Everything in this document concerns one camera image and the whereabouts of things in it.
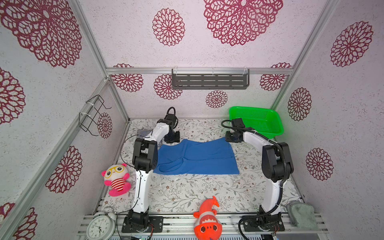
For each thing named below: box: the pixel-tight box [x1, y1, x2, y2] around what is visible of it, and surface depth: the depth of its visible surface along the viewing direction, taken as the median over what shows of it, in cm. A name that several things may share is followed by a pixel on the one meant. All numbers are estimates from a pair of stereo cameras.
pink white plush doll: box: [101, 163, 132, 197], surface depth 85 cm
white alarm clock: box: [86, 211, 117, 240], surface depth 71 cm
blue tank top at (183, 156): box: [153, 137, 240, 175], surface depth 100 cm
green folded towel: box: [286, 200, 317, 229], surface depth 78 cm
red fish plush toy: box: [193, 196, 223, 240], surface depth 68 cm
